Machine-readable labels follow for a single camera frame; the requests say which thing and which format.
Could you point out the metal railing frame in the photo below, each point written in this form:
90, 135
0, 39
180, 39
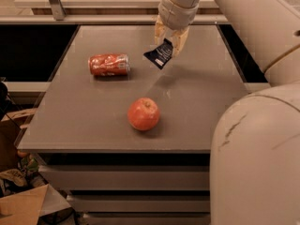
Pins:
80, 12

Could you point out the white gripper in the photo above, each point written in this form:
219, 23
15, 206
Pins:
175, 13

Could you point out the cardboard box lower left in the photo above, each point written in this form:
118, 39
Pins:
25, 208

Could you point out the clutter pile of bags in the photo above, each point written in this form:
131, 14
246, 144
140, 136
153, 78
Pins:
24, 176

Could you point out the red coke can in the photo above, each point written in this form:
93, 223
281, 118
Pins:
109, 64

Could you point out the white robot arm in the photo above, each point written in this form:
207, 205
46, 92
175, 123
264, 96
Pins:
255, 151

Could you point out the brown cardboard box left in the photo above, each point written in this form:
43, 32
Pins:
12, 127

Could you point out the red apple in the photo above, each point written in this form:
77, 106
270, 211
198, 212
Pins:
143, 114

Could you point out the grey drawer cabinet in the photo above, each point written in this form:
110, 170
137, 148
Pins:
112, 172

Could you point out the dark blue rxbar wrapper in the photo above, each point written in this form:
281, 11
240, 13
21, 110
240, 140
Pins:
161, 55

